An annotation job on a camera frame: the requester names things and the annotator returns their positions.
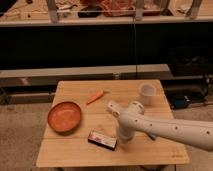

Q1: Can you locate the orange carrot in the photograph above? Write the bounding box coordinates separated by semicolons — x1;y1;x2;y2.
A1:
86;90;104;105

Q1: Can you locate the orange bowl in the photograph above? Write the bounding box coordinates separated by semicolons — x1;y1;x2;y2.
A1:
47;101;81;133

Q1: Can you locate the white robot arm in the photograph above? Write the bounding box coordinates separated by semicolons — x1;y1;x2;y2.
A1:
110;101;213;152

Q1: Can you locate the white plastic bottle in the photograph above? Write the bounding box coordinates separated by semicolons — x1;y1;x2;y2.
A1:
107;101;124;118

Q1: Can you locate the wooden table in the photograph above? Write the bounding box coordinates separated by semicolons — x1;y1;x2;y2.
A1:
36;80;189;168

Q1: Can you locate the black whiteboard eraser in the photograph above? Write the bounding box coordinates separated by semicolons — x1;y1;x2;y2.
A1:
88;130;117;151

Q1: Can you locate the translucent plastic cup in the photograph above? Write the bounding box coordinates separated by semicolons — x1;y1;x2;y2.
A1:
139;84;156;105

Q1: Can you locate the blue sponge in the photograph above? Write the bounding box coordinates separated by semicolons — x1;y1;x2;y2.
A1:
148;134;157;140

